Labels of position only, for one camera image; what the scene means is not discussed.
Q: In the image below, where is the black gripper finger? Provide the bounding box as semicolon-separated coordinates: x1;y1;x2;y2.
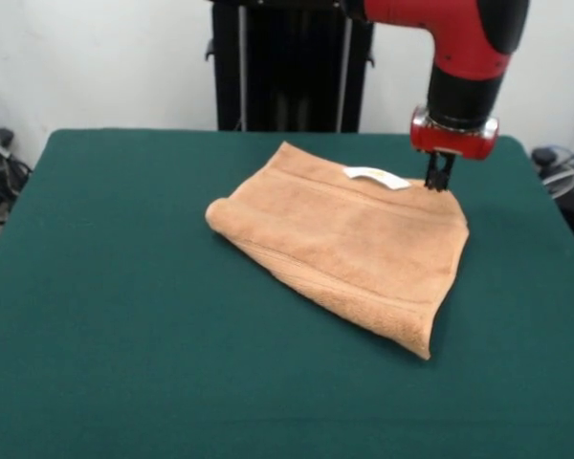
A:
437;155;456;194
424;151;444;190

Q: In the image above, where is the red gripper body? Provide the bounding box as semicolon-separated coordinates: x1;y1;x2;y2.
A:
409;105;500;162

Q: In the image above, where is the tan terry towel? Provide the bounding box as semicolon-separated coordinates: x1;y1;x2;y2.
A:
204;140;471;361

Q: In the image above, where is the dark green table cloth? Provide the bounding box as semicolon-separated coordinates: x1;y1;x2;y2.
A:
0;127;574;459

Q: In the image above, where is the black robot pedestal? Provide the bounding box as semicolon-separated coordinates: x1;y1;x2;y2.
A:
205;0;379;134

